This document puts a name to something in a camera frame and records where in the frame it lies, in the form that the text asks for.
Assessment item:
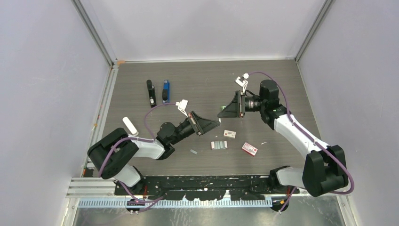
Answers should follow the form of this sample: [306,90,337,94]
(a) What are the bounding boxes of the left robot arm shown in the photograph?
[87,111,221,195]

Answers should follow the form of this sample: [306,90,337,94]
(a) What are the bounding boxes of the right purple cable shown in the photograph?
[246,72,355,213]

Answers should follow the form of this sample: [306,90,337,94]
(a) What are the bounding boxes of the white staple box sleeve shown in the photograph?
[223,130,236,139]

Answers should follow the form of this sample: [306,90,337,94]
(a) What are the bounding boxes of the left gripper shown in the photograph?
[170,111,220,145]

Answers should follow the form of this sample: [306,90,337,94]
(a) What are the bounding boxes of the staple tray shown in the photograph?
[211,141,228,150]

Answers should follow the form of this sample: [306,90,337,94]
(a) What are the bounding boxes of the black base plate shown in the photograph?
[114,175,293,201]

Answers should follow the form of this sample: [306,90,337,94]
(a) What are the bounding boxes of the white stapler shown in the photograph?
[122,117,139,137]

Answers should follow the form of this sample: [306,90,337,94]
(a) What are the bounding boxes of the red staple box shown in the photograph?
[241,143,258,156]

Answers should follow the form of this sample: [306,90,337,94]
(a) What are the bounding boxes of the slotted cable duct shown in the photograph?
[77,197,272,209]

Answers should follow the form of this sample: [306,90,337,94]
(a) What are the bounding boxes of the blue stapler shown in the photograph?
[162,80,170,104]

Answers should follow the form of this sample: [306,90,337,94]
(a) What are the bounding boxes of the purple cable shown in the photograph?
[97,103,180,213]
[246,72,355,213]

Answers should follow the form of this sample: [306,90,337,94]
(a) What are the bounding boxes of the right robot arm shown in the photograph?
[217,79,350,197]

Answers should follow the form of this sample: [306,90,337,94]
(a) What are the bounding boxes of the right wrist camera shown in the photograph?
[235,73,249,93]

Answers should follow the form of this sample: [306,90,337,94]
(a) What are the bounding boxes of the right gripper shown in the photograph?
[218,90,266,118]

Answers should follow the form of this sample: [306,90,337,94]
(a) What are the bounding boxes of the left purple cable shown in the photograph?
[97,103,180,213]

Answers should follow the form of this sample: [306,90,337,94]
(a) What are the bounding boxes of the black stapler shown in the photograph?
[146,80,157,108]

